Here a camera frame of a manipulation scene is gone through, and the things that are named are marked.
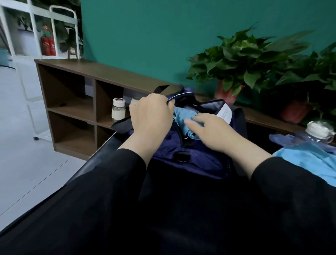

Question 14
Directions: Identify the person's right hand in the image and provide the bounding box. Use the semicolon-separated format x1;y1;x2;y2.
184;113;247;156

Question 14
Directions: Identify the person's left hand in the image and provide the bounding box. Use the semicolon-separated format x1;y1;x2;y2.
127;93;175;150

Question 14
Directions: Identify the light blue vest black trim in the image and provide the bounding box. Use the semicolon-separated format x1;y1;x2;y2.
272;142;336;187
173;106;203;140

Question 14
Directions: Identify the navy blue bag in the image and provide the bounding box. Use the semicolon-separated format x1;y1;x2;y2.
112;85;247;180

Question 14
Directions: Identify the clear bottle silver cap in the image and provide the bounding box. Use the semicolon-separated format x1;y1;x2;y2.
306;120;336;145

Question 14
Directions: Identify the person's left forearm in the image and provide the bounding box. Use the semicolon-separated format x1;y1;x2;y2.
0;134;158;255

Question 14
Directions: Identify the person's right forearm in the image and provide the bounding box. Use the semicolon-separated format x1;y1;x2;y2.
228;139;336;255

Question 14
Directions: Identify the small white-lidded jar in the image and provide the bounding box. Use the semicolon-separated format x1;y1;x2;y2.
111;98;127;122

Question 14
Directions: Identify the green plant in red pot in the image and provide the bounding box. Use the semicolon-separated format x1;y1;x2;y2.
268;42;336;127
186;26;313;106

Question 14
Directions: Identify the wooden shelf cabinet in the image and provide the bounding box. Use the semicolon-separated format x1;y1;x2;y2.
34;58;305;161

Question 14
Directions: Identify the black leather bench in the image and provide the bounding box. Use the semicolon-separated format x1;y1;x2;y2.
0;131;336;255

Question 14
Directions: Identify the red bottle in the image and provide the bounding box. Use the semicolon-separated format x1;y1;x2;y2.
41;26;57;57

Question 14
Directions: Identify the teal bucket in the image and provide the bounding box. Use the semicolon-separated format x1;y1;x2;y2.
0;48;11;67

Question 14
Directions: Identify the white wheeled cart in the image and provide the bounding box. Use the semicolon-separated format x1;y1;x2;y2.
0;0;82;142

